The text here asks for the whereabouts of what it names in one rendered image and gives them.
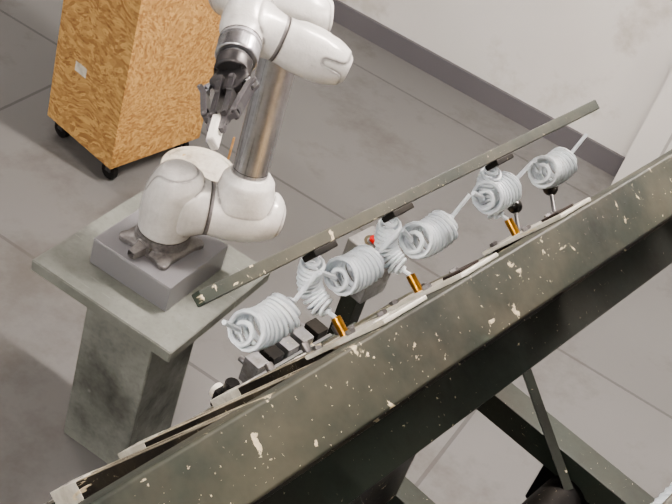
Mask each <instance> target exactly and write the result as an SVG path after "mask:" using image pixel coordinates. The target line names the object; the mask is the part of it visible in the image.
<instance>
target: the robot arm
mask: <svg viewBox="0 0 672 504"><path fill-rule="evenodd" d="M208 1H209V4H210V6H211V8H212V9H213V10H214V12H216V13H217V14H218V15H220V16H221V20H220V25H219V33H220V35H219V38H218V43H217V46H216V50H215V55H214V56H215V59H216V62H215V65H214V73H213V76H212V77H211V78H210V80H209V83H207V84H206V85H204V86H203V84H199V85H197V88H198V90H199V92H200V114H201V116H202V118H203V120H204V122H205V123H206V124H207V126H206V131H207V132H208V133H207V137H206V142H207V143H208V145H209V147H210V149H211V150H218V149H219V145H220V142H221V138H222V134H223V133H226V131H227V128H228V124H229V122H231V120H232V119H235V120H238V119H239V118H240V117H241V115H242V113H243V111H244V109H245V108H246V106H247V110H246V114H245V118H244V122H243V126H242V130H241V135H240V139H239V143H238V147H237V151H236V155H235V160H234V164H232V165H231V166H229V167H227V168H226V169H225V170H224V171H223V173H222V175H221V177H220V178H219V180H218V182H216V181H211V180H209V179H207V178H206V177H204V174H203V172H202V171H201V170H200V169H199V168H198V167H197V166H196V165H195V164H193V163H191V162H189V161H186V160H183V159H170V160H167V161H164V162H162V163H161V164H160V165H159V166H158V167H157V168H156V169H155V170H154V171H153V173H152V174H151V176H150V177H149V179H148V181H147V183H146V185H145V188H144V191H143V195H142V199H141V203H140V209H139V219H138V223H137V225H136V226H134V227H132V228H130V229H128V230H124V231H121V232H120V233H119V240H121V241H123V242H125V243H127V244H129V245H130V246H131V248H130V249H129V250H128V257H130V258H131V259H136V258H139V257H142V256H145V257H146V258H147V259H149V260H150V261H151V262H153V263H154V264H155V265H156V267H157V268H158V269H159V270H162V271H165V270H167V269H168V268H169V267H170V266H171V265H172V264H174V263H175V262H177V261H179V260H180V259H182V258H184V257H185V256H187V255H189V254H191V253H192V252H194V251H197V250H201V249H203V246H204V242H203V241H202V240H201V239H199V238H196V237H195V235H201V234H202V235H207V236H211V237H215V238H219V239H224V240H230V241H237V242H261V241H267V240H270V239H273V238H274V237H275V236H277V235H278V234H279V233H280V232H281V230H282V227H283V225H284V221H285V217H286V206H285V202H284V200H283V198H282V197H281V195H280V194H279V193H277V192H275V182H274V180H273V178H272V176H271V174H270V173H269V170H270V166H271V162H272V158H273V154H274V150H275V146H276V142H277V138H278V135H279V131H280V127H281V123H282V119H283V115H284V111H285V107H286V105H287V101H288V98H289V94H290V90H291V86H292V82H293V78H294V74H295V75H297V76H299V77H301V78H304V79H306V80H308V81H311V82H314V83H317V84H321V85H337V84H338V83H341V82H343V81H344V79H345V77H346V76H347V74H348V72H349V69H350V67H351V65H352V62H353V56H352V52H351V50H350V49H349V47H348V46H347V45H346V44H345V43H344V42H343V41H342V40H340V39H339V38H337V37H336V36H334V35H332V33H330V30H331V28H332V24H333V17H334V2H333V1H332V0H208ZM256 66H257V68H256ZM255 68H256V72H255V76H251V73H252V71H253V70H254V69H255ZM212 88H213V89H214V92H215V93H214V96H213V100H212V103H211V107H210V97H209V96H210V95H211V94H210V93H211V89H212ZM247 104H248V105H247Z"/></svg>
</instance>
